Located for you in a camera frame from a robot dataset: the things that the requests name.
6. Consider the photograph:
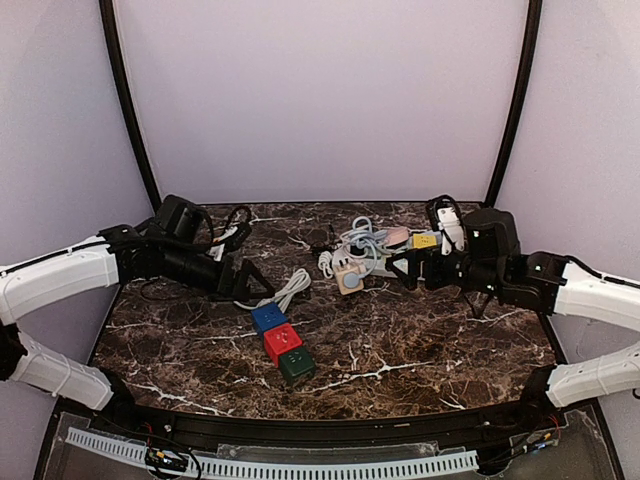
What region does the white power cable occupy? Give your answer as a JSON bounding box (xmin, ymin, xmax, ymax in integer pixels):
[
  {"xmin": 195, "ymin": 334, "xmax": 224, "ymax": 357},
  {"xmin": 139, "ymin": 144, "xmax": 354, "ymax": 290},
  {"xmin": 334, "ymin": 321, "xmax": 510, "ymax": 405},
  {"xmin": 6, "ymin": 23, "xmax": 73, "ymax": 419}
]
[{"xmin": 233, "ymin": 267, "xmax": 313, "ymax": 312}]

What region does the red cube socket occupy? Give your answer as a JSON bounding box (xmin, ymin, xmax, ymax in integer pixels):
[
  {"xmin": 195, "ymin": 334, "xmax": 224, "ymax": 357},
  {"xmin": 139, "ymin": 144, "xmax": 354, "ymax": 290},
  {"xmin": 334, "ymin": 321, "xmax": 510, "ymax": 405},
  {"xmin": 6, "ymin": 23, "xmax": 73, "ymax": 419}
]
[{"xmin": 263, "ymin": 323, "xmax": 304, "ymax": 367}]

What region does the black charger plug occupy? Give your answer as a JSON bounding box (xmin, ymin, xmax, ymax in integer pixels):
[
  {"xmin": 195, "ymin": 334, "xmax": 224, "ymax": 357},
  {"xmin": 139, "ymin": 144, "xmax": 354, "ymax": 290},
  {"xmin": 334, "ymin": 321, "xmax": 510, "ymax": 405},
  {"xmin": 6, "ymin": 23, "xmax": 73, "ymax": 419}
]
[{"xmin": 348, "ymin": 243, "xmax": 366, "ymax": 257}]

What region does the small circuit board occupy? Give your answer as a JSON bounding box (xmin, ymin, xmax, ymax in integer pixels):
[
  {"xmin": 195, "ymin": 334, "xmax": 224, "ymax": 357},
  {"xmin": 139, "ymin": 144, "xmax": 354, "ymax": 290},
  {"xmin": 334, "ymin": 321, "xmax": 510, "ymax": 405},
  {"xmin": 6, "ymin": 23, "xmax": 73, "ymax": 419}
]
[{"xmin": 144, "ymin": 448, "xmax": 189, "ymax": 473}]

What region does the white power strip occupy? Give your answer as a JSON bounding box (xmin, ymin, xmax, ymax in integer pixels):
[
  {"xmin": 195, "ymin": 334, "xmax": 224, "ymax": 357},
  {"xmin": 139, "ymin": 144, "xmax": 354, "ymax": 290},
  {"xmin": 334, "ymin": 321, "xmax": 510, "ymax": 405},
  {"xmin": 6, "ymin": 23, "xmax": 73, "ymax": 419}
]
[{"xmin": 364, "ymin": 251, "xmax": 404, "ymax": 279}]

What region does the blue cube socket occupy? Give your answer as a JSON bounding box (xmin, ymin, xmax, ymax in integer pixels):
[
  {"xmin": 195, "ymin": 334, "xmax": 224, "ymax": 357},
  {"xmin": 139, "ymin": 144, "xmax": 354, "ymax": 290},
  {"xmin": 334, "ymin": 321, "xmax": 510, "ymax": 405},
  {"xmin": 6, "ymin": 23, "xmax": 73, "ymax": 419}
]
[{"xmin": 251, "ymin": 302, "xmax": 288, "ymax": 337}]

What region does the black frame post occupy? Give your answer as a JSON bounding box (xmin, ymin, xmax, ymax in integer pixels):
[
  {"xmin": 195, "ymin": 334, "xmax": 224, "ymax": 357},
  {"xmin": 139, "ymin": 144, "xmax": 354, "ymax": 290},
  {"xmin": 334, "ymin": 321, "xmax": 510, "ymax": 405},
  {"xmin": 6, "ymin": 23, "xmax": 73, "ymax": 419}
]
[
  {"xmin": 98, "ymin": 0, "xmax": 162, "ymax": 211},
  {"xmin": 483, "ymin": 0, "xmax": 543, "ymax": 207}
]

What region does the white slotted cable duct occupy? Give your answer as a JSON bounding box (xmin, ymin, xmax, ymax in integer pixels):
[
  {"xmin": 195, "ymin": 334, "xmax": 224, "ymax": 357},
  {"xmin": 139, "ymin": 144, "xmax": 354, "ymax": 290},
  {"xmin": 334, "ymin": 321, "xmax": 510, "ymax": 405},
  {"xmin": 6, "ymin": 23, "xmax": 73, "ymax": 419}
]
[{"xmin": 65, "ymin": 427, "xmax": 478, "ymax": 479}]

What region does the white braided cable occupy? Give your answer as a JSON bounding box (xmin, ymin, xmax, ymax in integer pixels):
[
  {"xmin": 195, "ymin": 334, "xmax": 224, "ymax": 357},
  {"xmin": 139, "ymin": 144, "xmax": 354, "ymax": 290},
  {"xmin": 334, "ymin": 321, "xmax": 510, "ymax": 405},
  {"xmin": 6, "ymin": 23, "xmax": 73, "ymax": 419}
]
[{"xmin": 318, "ymin": 248, "xmax": 351, "ymax": 280}]

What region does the pink plug adapter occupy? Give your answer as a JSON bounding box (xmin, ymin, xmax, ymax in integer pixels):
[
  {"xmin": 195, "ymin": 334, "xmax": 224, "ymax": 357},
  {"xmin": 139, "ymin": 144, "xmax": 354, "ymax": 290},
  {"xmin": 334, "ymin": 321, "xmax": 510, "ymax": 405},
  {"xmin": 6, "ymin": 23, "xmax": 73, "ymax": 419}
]
[{"xmin": 382, "ymin": 226, "xmax": 410, "ymax": 249}]

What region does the yellow cube socket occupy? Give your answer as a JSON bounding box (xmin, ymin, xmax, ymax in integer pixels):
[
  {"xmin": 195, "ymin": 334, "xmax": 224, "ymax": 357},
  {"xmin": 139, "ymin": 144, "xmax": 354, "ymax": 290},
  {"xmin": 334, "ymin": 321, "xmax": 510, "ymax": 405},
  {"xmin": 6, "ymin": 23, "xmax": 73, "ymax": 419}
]
[{"xmin": 411, "ymin": 233, "xmax": 439, "ymax": 249}]

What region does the right black frame post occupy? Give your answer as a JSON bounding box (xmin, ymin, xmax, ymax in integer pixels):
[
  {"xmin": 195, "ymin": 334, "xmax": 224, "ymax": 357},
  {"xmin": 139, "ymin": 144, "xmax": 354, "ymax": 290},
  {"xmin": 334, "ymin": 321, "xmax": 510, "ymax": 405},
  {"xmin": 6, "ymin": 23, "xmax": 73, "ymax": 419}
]
[{"xmin": 483, "ymin": 0, "xmax": 543, "ymax": 207}]

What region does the dark green cube socket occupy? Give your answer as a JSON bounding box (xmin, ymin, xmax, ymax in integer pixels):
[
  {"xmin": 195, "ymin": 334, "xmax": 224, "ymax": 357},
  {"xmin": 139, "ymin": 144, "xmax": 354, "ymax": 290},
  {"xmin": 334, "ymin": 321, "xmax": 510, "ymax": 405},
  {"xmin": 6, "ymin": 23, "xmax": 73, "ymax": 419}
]
[{"xmin": 279, "ymin": 346, "xmax": 316, "ymax": 386}]

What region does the left black frame post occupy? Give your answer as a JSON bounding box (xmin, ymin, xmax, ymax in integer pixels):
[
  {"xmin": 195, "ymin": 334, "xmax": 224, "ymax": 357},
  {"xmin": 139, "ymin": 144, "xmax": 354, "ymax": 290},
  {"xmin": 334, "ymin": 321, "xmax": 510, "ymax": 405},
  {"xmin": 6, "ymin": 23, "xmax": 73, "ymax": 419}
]
[{"xmin": 98, "ymin": 0, "xmax": 162, "ymax": 211}]

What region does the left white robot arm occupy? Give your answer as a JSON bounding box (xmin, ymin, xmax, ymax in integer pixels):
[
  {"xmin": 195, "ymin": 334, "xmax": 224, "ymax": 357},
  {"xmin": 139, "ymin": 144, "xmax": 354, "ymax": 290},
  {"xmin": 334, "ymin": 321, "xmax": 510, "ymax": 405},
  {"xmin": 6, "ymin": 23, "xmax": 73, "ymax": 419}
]
[{"xmin": 1, "ymin": 225, "xmax": 275, "ymax": 412}]

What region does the beige cube socket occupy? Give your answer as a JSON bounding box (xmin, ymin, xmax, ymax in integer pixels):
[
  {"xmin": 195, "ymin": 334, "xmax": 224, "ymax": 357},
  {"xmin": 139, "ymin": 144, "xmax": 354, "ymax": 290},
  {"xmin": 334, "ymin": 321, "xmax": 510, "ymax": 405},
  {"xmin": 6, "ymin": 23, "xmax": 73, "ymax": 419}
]
[{"xmin": 334, "ymin": 264, "xmax": 364, "ymax": 295}]

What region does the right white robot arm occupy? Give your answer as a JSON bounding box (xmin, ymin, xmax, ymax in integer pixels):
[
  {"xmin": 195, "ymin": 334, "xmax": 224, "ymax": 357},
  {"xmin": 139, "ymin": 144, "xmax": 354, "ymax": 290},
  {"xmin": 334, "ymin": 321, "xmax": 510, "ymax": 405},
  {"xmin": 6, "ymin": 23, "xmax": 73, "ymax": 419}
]
[{"xmin": 385, "ymin": 248, "xmax": 639, "ymax": 410}]

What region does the light blue plug cable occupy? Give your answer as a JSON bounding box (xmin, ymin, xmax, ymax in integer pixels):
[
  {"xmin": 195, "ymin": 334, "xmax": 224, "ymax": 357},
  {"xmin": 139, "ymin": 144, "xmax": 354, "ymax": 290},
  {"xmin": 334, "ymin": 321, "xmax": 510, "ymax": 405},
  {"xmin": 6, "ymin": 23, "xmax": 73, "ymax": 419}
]
[{"xmin": 339, "ymin": 215, "xmax": 396, "ymax": 276}]

